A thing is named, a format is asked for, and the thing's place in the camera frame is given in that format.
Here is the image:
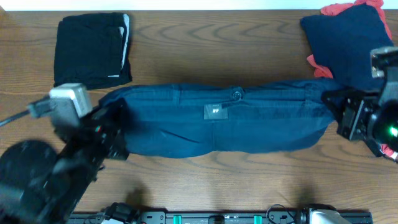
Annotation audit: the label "navy blue shorts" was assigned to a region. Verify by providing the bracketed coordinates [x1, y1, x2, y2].
[99, 78, 340, 159]

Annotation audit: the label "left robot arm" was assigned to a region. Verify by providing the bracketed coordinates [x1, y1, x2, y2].
[1, 97, 129, 223]

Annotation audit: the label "folded black garment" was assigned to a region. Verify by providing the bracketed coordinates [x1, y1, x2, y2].
[53, 12, 132, 90]

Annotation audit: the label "red garment in pile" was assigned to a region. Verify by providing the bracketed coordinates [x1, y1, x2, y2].
[307, 0, 398, 160]

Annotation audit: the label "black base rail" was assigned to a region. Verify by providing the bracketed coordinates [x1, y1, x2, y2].
[67, 203, 373, 224]

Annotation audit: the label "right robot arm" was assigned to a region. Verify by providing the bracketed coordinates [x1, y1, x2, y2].
[322, 67, 397, 152]

